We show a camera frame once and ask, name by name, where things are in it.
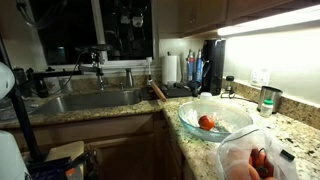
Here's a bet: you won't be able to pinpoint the red tomato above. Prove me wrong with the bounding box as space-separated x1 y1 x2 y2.
249 148 275 179
198 114 216 131

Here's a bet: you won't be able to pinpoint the clear glass bowl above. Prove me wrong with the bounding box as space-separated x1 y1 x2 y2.
177 99 254 143

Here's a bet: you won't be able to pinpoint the pale orange tomato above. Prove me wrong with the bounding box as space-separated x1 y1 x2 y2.
226 149 251 180

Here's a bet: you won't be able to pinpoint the black counter tray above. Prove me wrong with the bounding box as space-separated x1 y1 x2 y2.
159 82 201 99

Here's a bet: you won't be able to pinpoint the white paper towel roll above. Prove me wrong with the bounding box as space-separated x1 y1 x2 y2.
161 54 179 85

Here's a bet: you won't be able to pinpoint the steel soap dispenser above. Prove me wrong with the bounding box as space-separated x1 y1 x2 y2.
124 67 135 88

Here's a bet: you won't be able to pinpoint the blue spray bottle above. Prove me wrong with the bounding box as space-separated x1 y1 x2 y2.
186 49 195 83
194 49 204 84

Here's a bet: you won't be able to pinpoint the white lidded jar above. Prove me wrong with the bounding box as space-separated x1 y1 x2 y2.
199 91 213 102

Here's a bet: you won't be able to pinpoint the black countertop appliance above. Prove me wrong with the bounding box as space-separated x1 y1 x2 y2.
200 38 227 96

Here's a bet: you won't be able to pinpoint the kitchen faucet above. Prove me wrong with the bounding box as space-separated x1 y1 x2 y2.
75 44 114 92

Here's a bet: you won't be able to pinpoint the wooden base cabinets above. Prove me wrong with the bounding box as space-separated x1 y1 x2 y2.
9 111 198 180

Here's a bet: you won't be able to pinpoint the glass jar black lid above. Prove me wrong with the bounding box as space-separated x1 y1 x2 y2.
225 75 235 93

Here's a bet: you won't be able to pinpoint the stainless steel sink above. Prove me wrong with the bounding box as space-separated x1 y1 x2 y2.
31 88 146 116

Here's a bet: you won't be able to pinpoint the grey cup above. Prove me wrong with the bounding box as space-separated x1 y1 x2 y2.
59 78 74 94

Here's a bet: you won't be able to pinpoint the white mesh produce bag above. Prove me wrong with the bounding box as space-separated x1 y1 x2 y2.
209 124 301 180

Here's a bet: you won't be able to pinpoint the white bottle green cap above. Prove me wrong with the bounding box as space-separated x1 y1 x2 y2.
260 99 274 118

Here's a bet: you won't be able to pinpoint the black horizontal bar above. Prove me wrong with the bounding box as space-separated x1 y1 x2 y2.
26 67 84 80

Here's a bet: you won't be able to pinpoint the stainless steel cup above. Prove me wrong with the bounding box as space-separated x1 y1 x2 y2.
256 85 284 114

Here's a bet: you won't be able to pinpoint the white mug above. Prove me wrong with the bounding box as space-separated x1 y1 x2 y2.
43 77 62 95

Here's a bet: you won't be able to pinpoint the dark window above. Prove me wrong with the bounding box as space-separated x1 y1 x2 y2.
28 0 158 68

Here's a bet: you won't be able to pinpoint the beige wooden block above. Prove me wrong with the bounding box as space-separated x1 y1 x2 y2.
44 140 86 180

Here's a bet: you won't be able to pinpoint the dark bottle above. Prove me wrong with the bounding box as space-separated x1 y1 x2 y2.
34 78 48 99

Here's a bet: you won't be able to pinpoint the under cabinet light strip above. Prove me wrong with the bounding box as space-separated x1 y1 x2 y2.
217 4 320 37

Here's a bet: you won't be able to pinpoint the black equipment with orange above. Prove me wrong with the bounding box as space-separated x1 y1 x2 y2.
26 149 99 180

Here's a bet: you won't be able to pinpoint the black stand pole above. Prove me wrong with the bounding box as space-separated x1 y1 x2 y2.
8 89 48 164

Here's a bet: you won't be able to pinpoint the white rounded base cover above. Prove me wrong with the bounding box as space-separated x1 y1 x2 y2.
0 129 30 180

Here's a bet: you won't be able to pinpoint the wooden handle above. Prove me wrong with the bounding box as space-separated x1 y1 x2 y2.
149 80 168 103

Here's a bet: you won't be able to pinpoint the white handled brush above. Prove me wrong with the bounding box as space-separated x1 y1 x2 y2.
145 56 154 84

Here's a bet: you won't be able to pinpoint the wooden wall cabinets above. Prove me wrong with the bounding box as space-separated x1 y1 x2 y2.
156 0 320 38

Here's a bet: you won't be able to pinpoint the white wall outlet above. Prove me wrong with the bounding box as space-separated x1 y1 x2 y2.
249 68 272 88

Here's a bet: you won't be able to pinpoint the black cord lock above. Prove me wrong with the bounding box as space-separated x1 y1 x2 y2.
279 149 296 163

